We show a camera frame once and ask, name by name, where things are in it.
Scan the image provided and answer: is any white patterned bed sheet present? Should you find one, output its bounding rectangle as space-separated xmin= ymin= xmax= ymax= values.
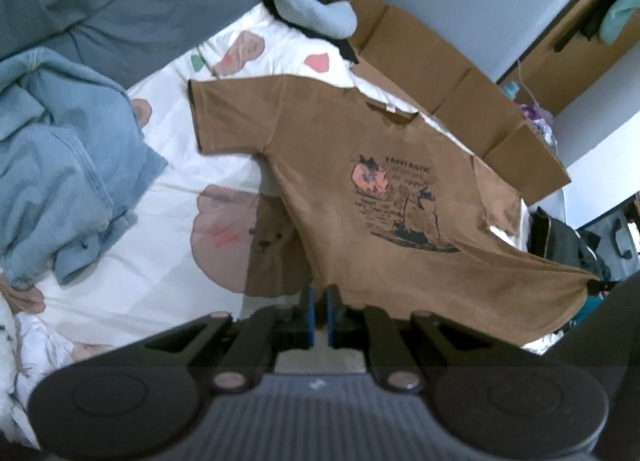
xmin=0 ymin=3 xmax=561 ymax=447

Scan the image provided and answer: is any brown cardboard box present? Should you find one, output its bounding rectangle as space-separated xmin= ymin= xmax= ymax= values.
xmin=315 ymin=0 xmax=573 ymax=206

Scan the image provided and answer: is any grey-blue duvet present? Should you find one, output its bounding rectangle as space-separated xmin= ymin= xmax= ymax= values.
xmin=0 ymin=0 xmax=266 ymax=92

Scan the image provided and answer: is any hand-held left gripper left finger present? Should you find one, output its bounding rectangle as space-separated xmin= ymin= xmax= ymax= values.
xmin=142 ymin=286 xmax=316 ymax=392

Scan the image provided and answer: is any grey refrigerator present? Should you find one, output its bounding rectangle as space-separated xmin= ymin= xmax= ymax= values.
xmin=375 ymin=0 xmax=598 ymax=84

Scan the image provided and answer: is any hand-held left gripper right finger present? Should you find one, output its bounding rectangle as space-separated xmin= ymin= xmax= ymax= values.
xmin=325 ymin=285 xmax=493 ymax=392

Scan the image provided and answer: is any light blue denim garment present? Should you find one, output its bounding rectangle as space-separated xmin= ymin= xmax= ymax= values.
xmin=0 ymin=48 xmax=168 ymax=289

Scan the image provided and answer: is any black cloth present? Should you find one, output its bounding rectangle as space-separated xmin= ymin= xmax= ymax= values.
xmin=270 ymin=0 xmax=358 ymax=62

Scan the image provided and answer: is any teal hanging cloth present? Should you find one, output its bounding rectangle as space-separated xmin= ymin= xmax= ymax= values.
xmin=600 ymin=0 xmax=640 ymax=44

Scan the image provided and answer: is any purple and white plastic bag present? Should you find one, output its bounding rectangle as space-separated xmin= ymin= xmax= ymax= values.
xmin=519 ymin=103 xmax=553 ymax=130

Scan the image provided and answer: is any white cable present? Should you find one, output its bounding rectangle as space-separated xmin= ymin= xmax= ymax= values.
xmin=517 ymin=58 xmax=542 ymax=106

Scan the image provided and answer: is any black hanging garment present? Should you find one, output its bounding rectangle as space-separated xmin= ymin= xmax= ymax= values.
xmin=555 ymin=0 xmax=621 ymax=52

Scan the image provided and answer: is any wooden wardrobe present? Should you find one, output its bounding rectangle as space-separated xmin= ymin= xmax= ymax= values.
xmin=500 ymin=0 xmax=640 ymax=116

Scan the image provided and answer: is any brown printed t-shirt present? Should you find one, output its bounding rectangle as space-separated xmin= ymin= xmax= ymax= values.
xmin=187 ymin=73 xmax=601 ymax=348

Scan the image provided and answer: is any black suitcase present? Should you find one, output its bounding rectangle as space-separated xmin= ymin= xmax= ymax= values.
xmin=577 ymin=206 xmax=640 ymax=287

